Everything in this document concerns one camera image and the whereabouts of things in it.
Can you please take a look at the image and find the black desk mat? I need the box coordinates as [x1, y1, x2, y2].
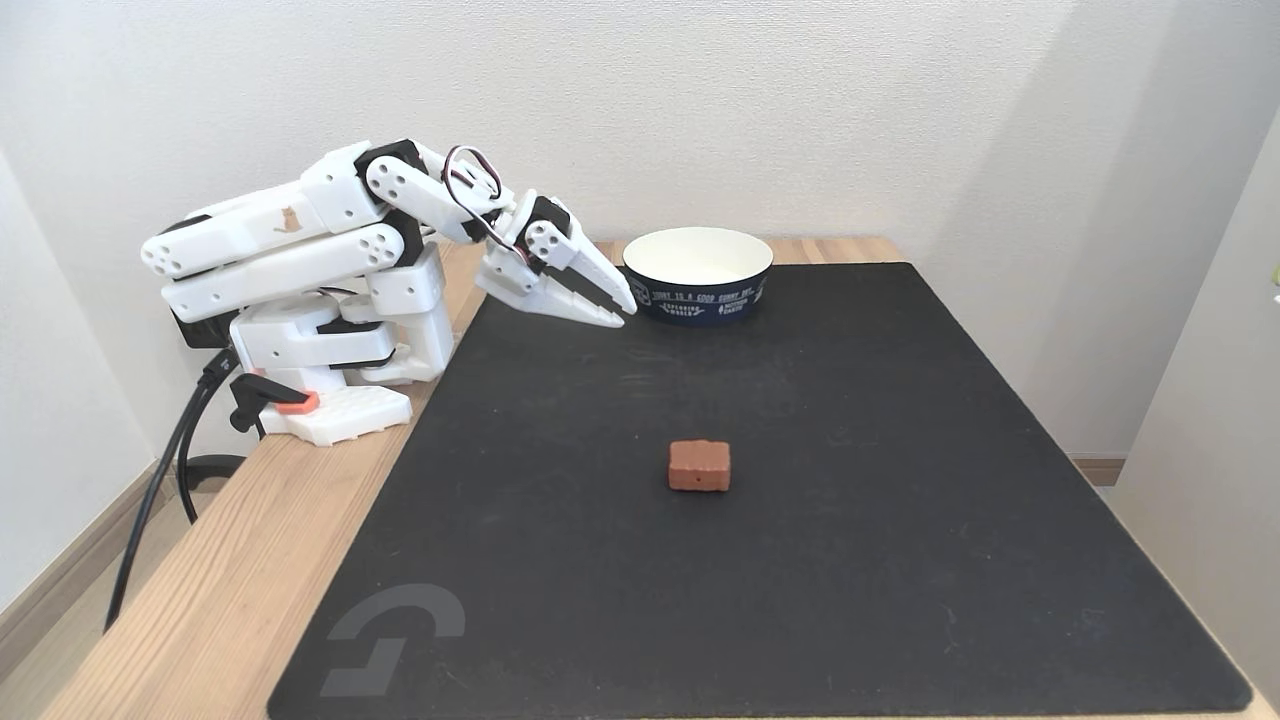
[267, 262, 1254, 719]

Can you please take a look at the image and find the brown block toy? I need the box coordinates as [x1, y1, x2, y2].
[668, 440, 732, 494]

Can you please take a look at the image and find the black power cable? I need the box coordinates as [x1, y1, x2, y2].
[104, 345, 247, 633]

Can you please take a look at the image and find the red black servo wire loop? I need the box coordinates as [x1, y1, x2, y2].
[442, 146, 529, 263]

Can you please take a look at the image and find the navy paper bowl white print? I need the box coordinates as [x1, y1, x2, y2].
[622, 227, 774, 327]

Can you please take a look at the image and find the black clamp with orange pad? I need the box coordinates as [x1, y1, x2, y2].
[229, 369, 322, 437]

